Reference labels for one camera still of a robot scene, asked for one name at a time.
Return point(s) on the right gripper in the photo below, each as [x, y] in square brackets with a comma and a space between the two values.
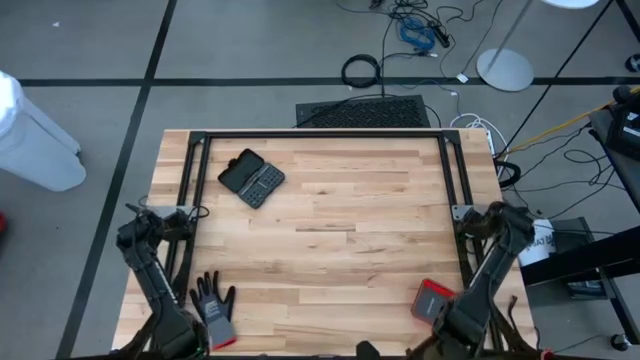
[367, 351]

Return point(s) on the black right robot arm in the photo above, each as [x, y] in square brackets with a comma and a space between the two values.
[490, 280]

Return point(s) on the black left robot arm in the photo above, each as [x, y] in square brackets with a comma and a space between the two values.
[155, 285]

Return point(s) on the red grey portable drive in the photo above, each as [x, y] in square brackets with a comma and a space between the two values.
[430, 302]

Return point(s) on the grey black work glove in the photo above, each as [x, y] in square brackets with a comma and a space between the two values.
[215, 310]

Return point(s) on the red clamp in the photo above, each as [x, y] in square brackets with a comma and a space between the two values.
[547, 354]

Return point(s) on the white printed container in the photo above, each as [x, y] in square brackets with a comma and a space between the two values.
[542, 245]

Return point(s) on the open black bit case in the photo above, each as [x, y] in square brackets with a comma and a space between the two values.
[250, 177]

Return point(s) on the black equipment cart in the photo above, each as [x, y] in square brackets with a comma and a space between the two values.
[575, 255]

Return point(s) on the black floor mat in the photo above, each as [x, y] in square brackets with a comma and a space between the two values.
[362, 112]

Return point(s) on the black caster wheel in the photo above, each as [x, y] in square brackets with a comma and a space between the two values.
[634, 62]
[620, 342]

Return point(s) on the small white tag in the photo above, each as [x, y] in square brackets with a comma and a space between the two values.
[462, 78]

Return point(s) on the floor stand with round base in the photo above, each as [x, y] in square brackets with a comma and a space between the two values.
[505, 70]

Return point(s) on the black power strip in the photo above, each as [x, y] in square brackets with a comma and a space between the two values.
[440, 35]

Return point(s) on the thin black slanted pole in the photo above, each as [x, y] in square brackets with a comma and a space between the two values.
[555, 80]

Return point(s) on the white trash bin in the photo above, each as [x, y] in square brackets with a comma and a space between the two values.
[35, 150]

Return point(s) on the white round disc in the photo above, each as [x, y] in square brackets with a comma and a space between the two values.
[570, 2]

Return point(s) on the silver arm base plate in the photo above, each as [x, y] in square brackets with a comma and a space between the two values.
[459, 211]
[167, 210]

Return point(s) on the black metal table frame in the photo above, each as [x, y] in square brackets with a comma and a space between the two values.
[325, 134]

